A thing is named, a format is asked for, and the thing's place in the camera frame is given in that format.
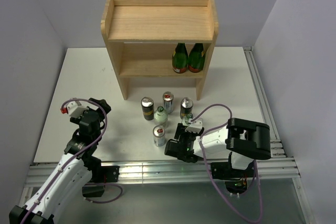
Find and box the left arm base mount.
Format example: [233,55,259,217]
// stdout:
[82,166,123,204]

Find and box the silver can rear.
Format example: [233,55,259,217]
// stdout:
[162,91,174,114]

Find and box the clear bottle left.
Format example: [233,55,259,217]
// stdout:
[154,106,168,127]

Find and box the green glass bottle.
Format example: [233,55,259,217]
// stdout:
[172,43,188,73]
[188,43,205,73]

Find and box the green glass bottle right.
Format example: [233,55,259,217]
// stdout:
[188,43,205,73]

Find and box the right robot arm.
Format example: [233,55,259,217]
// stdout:
[164,118,271,180]

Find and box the green glass bottle left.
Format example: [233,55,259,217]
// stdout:
[172,43,188,73]

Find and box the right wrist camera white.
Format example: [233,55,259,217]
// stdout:
[185,118,203,133]

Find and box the clear bottle green cap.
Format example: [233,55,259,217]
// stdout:
[182,113,193,126]

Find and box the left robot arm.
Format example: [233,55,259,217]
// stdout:
[9,98,111,223]

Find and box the aluminium rail frame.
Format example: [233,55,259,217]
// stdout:
[20,47,316,223]

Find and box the silver can front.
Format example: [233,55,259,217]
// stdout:
[153,125,165,147]

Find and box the black can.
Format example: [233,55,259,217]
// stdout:
[141,97,154,121]
[180,97,194,119]

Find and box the silver can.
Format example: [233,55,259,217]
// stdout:
[153,125,165,147]
[162,91,174,114]

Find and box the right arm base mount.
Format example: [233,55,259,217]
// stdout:
[211,162,255,194]

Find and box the wooden two-tier shelf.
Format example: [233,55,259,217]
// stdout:
[100,0,219,99]

